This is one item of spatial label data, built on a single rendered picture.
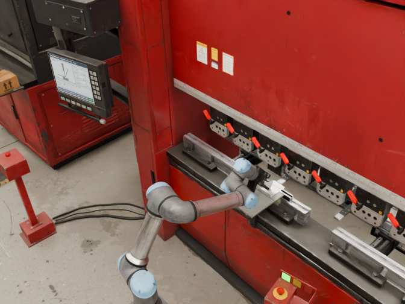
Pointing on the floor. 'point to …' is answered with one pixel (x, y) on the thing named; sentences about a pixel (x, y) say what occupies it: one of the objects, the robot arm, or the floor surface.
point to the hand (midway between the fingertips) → (264, 187)
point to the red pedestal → (13, 164)
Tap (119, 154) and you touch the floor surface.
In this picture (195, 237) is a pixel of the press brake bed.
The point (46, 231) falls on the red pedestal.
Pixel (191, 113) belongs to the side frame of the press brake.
